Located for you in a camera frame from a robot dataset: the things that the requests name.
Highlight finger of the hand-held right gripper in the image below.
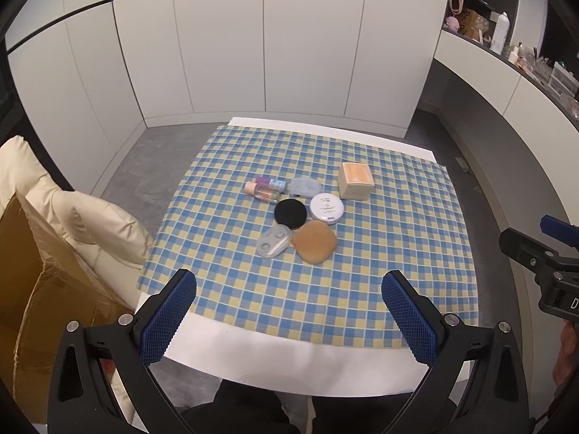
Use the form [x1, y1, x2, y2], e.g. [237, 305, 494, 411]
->
[499, 227, 579, 283]
[540, 216, 579, 250]

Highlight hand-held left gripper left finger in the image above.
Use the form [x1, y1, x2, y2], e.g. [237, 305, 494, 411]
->
[47, 268, 197, 434]

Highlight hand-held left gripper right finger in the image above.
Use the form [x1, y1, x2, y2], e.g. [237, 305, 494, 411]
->
[381, 270, 530, 434]

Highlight tan makeup sponge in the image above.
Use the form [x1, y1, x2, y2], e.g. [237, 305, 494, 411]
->
[291, 221, 338, 265]

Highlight white round compact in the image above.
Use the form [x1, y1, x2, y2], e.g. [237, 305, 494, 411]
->
[310, 193, 345, 224]

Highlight brown cardboard box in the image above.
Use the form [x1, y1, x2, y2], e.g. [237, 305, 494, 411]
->
[0, 190, 136, 417]

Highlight small beige carton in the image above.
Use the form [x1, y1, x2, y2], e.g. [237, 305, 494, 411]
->
[338, 162, 375, 200]

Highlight small clear pink-capped bottle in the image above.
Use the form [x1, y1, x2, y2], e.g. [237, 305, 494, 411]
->
[245, 181, 281, 203]

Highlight black round powder puff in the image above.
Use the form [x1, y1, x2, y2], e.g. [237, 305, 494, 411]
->
[274, 198, 309, 230]

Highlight grey-blue plastic case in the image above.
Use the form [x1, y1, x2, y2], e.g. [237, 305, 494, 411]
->
[289, 177, 323, 197]

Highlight person's right hand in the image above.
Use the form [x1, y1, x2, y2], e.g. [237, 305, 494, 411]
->
[552, 321, 579, 387]

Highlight blue yellow checked tablecloth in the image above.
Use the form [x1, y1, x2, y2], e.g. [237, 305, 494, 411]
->
[137, 124, 480, 353]

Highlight white table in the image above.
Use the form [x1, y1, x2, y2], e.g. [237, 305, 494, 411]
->
[136, 116, 471, 397]

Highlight cream padded armchair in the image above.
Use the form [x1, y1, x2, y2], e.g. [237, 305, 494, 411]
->
[0, 135, 157, 426]

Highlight clear plastic organiser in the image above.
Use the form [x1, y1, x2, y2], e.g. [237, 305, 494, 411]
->
[536, 61, 579, 100]

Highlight white curved counter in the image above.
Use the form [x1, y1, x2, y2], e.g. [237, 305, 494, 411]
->
[425, 27, 579, 308]

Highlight white spray bottle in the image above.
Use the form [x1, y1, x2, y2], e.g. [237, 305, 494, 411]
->
[490, 11, 510, 55]

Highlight brown patterned box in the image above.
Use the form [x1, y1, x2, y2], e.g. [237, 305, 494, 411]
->
[460, 9, 491, 41]

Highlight black glass oven column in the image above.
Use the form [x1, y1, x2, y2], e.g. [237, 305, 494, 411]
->
[0, 43, 75, 193]

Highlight white wall cabinets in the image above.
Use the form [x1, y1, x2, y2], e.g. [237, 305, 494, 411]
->
[0, 0, 453, 141]

